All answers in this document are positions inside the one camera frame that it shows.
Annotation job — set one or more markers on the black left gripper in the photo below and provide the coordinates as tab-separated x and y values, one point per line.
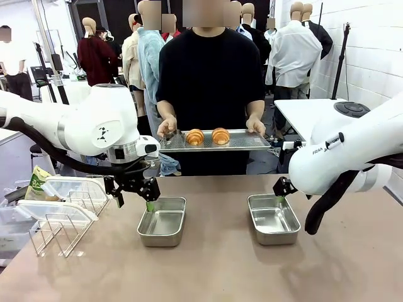
132	182

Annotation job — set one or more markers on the rectangular steel container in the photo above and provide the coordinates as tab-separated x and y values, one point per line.
163	239
277	237

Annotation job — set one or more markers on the clear plastic container lid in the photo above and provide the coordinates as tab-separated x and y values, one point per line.
53	209
75	185

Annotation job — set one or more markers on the perforated metal baking tray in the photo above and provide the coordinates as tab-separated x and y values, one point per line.
245	141

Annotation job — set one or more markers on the golden croissant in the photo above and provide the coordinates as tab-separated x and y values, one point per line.
194	137
220	136

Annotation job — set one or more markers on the person's left forearm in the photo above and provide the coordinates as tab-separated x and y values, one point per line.
255	108

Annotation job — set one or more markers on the person's right forearm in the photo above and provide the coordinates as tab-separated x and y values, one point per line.
166	108

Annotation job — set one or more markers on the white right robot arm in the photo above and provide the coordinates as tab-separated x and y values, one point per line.
346	151

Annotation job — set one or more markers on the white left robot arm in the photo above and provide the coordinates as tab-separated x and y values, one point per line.
94	119

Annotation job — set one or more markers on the person's left hand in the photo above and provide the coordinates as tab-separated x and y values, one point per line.
255	124

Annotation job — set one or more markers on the person's right hand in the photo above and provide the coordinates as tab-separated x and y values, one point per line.
167	126

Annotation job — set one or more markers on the blue cloth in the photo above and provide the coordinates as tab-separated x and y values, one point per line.
168	165

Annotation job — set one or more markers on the white side table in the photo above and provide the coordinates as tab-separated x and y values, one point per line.
299	113

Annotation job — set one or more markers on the green yellow paper bag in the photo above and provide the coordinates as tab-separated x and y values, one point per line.
34	185

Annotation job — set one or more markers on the black stool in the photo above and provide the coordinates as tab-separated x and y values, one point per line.
35	149

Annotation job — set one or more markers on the white cloth covered table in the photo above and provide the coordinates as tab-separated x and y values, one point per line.
75	91

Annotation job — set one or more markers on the black flat tray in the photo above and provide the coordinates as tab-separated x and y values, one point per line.
14	194

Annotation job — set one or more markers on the clear plastic storage bin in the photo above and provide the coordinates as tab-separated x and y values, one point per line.
12	232

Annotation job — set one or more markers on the mannequin in beige shirt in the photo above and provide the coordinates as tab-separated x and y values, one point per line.
130	59

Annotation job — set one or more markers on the mannequin in light blue shirt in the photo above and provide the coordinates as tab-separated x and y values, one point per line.
148	59

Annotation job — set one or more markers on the person in black t-shirt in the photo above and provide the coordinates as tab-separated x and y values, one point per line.
207	78

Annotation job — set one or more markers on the mannequin in maroon top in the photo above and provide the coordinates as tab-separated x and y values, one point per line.
94	59

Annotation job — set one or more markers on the mannequin in white shirt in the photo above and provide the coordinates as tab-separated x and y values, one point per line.
292	53

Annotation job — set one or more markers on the black tripod stand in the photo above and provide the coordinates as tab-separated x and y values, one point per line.
341	59

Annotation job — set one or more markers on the mannequin in black coat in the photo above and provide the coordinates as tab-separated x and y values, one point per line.
261	44

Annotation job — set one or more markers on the black monitor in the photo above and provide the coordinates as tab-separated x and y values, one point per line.
39	75

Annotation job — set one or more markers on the mannequin in black jacket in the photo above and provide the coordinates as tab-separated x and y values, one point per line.
324	41

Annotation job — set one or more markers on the person with black cap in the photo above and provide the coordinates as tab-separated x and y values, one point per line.
108	37

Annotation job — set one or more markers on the small mannequin in white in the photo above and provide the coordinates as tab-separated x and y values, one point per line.
270	33

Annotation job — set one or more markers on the black light stand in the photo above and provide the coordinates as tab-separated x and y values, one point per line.
41	59

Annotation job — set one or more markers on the mannequin with red collar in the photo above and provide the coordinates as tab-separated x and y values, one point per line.
173	34

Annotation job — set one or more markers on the silver stand pole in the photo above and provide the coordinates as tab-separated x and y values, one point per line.
47	37

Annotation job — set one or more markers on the thin black pole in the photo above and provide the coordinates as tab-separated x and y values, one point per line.
320	14

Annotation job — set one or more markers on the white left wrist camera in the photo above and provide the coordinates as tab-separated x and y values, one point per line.
149	146

